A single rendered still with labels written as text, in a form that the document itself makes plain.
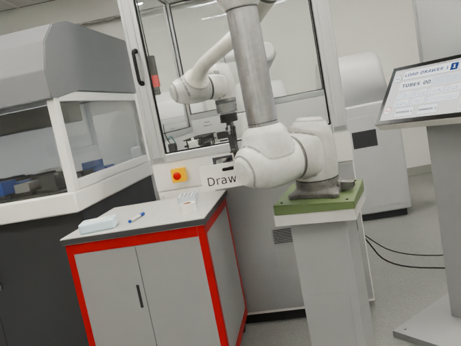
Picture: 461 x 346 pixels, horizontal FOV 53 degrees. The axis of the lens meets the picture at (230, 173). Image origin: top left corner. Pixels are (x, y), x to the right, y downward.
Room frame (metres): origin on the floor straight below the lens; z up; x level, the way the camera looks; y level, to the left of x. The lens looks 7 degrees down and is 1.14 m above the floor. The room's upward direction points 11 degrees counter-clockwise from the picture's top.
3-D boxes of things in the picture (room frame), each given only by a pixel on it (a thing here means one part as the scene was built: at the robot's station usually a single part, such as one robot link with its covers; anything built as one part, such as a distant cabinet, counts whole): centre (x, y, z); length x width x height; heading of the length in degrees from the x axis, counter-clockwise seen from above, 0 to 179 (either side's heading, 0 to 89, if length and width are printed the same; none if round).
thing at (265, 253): (2.82, -0.19, 0.40); 1.03 x 0.95 x 0.80; 80
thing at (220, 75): (2.00, -0.03, 1.28); 0.13 x 0.11 x 0.16; 120
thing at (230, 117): (2.01, -0.04, 1.09); 0.08 x 0.07 x 0.09; 170
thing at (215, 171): (2.04, -0.01, 0.87); 0.29 x 0.02 x 0.11; 80
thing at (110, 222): (1.95, 0.59, 0.78); 0.15 x 0.10 x 0.04; 93
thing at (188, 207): (1.95, 0.20, 0.78); 0.07 x 0.07 x 0.04
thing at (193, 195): (2.20, 0.22, 0.78); 0.12 x 0.08 x 0.04; 176
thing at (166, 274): (2.12, 0.39, 0.38); 0.62 x 0.58 x 0.76; 80
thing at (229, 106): (2.01, -0.04, 1.17); 0.09 x 0.09 x 0.06
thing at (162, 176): (2.82, -0.19, 0.87); 1.02 x 0.95 x 0.14; 80
